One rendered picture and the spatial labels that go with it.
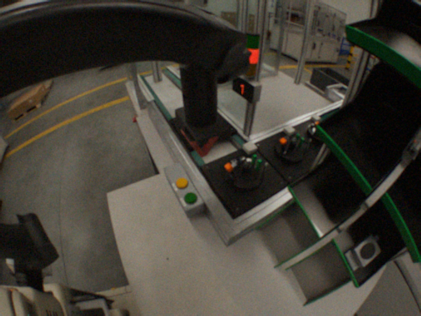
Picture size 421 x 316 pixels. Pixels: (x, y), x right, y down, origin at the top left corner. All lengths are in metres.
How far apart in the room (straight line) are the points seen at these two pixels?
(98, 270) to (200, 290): 1.26
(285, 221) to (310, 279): 0.20
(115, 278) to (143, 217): 1.02
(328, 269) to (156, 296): 0.53
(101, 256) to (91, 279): 0.26
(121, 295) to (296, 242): 1.12
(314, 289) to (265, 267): 0.22
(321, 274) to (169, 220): 0.55
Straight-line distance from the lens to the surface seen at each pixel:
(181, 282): 0.67
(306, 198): 0.42
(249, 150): 0.77
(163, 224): 0.74
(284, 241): 0.56
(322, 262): 0.56
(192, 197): 0.64
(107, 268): 1.76
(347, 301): 0.85
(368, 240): 0.38
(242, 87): 0.71
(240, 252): 0.69
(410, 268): 1.24
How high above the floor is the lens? 1.52
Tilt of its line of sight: 48 degrees down
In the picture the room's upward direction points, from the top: straight up
